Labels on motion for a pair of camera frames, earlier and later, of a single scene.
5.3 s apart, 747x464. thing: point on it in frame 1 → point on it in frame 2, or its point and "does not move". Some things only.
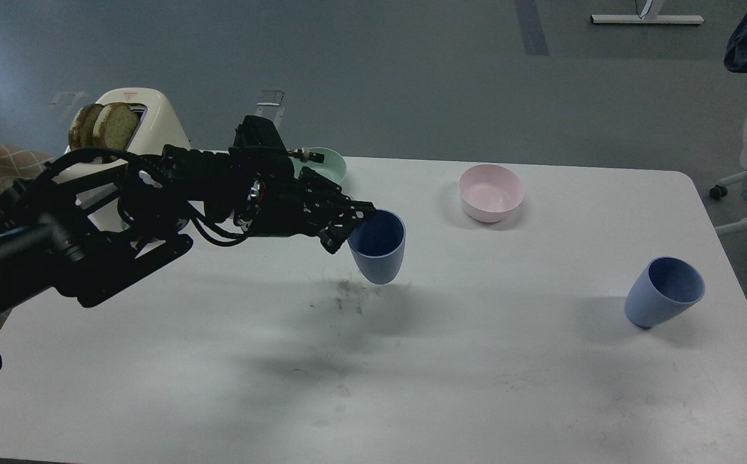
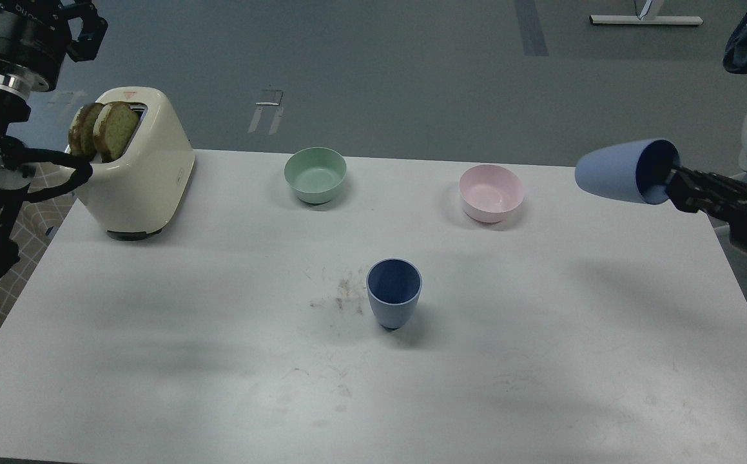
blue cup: (664, 288) → (639, 171)
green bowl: (333, 166) does not move
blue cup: (378, 245) → (394, 285)
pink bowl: (488, 193) does not move
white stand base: (646, 19) does not move
